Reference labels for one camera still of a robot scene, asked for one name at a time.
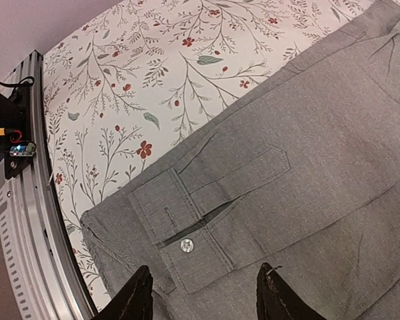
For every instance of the aluminium front rail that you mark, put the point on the aluminium front rail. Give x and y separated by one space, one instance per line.
43 272

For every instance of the floral patterned table cloth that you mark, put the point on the floral patterned table cloth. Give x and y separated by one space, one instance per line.
139 78

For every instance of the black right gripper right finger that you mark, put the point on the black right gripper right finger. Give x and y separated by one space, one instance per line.
277 300

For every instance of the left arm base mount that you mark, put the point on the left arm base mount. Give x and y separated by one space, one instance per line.
16 146

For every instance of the grey long sleeve shirt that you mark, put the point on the grey long sleeve shirt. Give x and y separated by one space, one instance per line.
302 172

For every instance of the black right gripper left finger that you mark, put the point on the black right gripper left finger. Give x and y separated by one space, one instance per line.
133 301

